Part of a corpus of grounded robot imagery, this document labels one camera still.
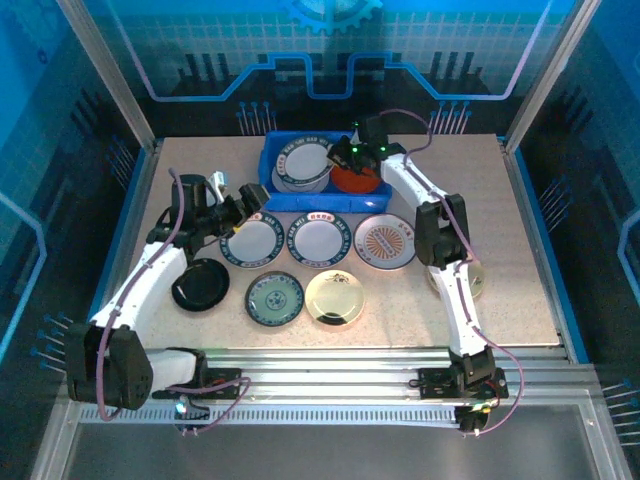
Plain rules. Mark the orange translucent plate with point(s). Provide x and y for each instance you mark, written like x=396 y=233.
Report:
x=360 y=185

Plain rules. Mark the green blue patterned plate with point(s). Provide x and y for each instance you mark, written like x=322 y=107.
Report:
x=274 y=300

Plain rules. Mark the cream floral plate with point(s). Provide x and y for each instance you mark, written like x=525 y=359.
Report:
x=477 y=280

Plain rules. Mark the white plate navy lettered rim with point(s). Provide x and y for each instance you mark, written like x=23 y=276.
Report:
x=319 y=240
x=305 y=157
x=255 y=242

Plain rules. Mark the cream plate black print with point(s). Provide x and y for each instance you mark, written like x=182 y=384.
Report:
x=335 y=299

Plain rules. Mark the aluminium side rail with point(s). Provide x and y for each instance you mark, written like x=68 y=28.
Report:
x=525 y=210
x=139 y=210

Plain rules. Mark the aluminium extrusion rail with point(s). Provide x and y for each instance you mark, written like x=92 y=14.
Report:
x=325 y=372

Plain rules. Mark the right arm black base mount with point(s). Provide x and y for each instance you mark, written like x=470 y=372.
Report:
x=435 y=382

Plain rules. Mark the white plate orange sunburst print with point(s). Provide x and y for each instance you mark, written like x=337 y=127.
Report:
x=385 y=242

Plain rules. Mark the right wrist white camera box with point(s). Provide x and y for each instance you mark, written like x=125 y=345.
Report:
x=356 y=131

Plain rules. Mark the aluminium frame post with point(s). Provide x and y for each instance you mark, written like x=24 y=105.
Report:
x=550 y=70
x=107 y=70

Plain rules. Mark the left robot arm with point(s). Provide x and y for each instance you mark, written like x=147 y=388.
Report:
x=150 y=275

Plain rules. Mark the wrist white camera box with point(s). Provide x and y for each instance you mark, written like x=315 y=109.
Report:
x=219 y=185
x=356 y=131

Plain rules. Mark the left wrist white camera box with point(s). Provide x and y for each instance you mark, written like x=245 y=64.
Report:
x=219 y=185

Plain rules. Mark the blue plastic bin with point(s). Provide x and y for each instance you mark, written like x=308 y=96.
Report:
x=320 y=202

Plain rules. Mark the grey metal platform panel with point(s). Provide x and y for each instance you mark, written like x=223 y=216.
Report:
x=325 y=455

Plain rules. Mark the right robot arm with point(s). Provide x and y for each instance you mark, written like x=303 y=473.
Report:
x=454 y=310

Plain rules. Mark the black glossy plate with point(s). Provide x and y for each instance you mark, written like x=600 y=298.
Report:
x=200 y=287

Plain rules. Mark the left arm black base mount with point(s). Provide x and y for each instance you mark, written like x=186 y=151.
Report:
x=220 y=385

